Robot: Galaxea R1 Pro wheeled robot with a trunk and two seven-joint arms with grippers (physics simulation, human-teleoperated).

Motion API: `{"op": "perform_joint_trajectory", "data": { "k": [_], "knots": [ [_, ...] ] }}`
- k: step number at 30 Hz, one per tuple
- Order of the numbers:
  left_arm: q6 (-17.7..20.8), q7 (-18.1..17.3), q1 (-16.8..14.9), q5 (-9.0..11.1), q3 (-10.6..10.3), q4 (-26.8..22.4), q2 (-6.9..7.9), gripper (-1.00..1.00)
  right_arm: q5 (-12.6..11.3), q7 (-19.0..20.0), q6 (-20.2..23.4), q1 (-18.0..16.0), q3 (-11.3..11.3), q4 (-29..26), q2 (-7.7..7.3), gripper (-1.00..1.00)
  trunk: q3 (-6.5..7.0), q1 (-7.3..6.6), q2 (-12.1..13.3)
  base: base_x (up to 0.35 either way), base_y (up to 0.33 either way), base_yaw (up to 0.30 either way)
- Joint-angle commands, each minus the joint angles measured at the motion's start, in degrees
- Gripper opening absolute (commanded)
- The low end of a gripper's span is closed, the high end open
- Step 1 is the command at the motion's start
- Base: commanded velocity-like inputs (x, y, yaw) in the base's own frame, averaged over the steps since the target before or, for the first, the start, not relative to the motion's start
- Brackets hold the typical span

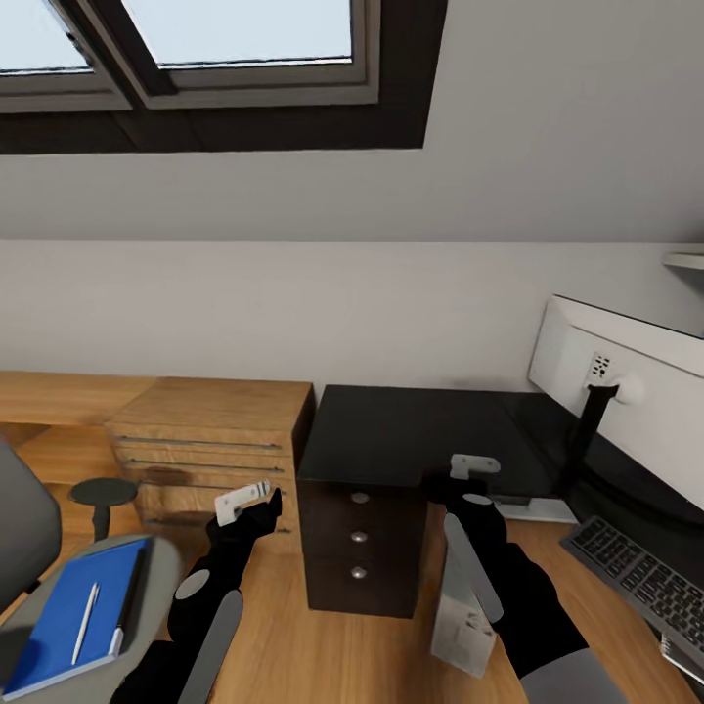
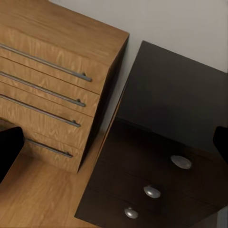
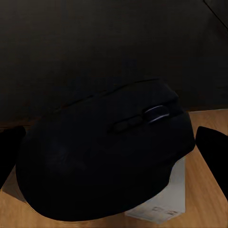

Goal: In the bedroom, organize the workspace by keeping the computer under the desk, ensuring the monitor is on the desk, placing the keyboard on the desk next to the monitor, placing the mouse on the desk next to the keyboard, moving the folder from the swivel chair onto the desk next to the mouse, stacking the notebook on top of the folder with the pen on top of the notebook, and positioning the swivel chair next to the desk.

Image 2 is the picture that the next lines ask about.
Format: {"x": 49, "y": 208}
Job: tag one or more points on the desktop computer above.
{"x": 216, "y": 220}

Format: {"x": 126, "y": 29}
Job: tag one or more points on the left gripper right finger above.
{"x": 220, "y": 140}

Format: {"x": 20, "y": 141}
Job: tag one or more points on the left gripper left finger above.
{"x": 11, "y": 142}

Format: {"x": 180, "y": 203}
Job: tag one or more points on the desk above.
{"x": 175, "y": 99}

